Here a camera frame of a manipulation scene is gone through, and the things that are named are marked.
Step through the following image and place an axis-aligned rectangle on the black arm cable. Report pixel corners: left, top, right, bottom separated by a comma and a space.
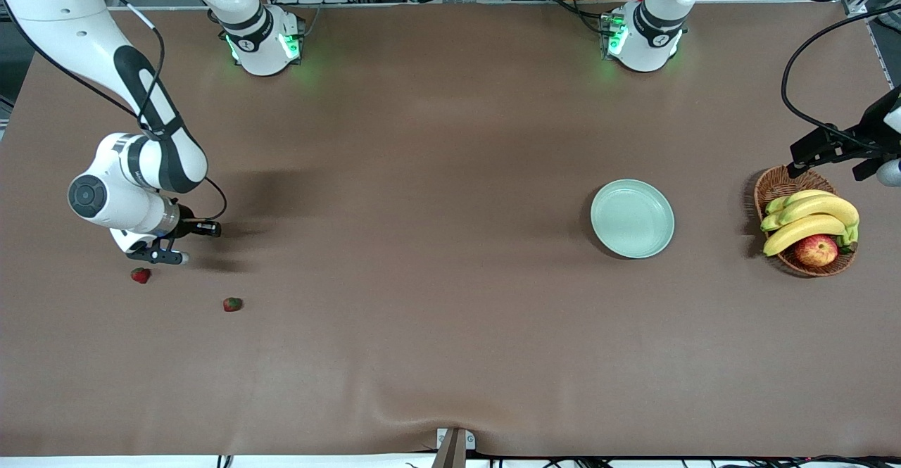
0, 0, 228, 222
780, 5, 901, 156

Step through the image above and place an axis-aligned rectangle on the brown wicker basket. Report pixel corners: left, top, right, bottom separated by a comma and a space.
753, 165, 858, 277

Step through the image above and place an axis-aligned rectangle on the yellow banana bunch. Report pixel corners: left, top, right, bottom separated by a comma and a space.
760, 195, 860, 233

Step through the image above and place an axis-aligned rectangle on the small yellow-green banana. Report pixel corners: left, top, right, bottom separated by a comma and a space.
766, 189, 835, 215

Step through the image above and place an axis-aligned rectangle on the grey metal clamp bracket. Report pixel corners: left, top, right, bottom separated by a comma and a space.
431, 428, 477, 468

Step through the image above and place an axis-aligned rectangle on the pale green round plate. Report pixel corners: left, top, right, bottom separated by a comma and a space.
590, 179, 676, 260

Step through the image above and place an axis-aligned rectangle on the red yellow apple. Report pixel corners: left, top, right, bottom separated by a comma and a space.
793, 234, 840, 267

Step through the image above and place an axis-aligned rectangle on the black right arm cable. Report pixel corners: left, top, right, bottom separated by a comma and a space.
0, 0, 228, 222

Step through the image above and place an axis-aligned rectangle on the brown table cover mat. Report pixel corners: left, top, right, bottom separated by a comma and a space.
0, 0, 901, 458

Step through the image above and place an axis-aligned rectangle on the long aluminium frame rail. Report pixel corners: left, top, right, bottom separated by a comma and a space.
841, 0, 901, 110

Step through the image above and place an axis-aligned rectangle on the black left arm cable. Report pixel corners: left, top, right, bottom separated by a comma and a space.
780, 5, 901, 156

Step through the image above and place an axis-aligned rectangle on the plump yellow banana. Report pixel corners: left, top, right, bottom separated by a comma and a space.
763, 215, 849, 258

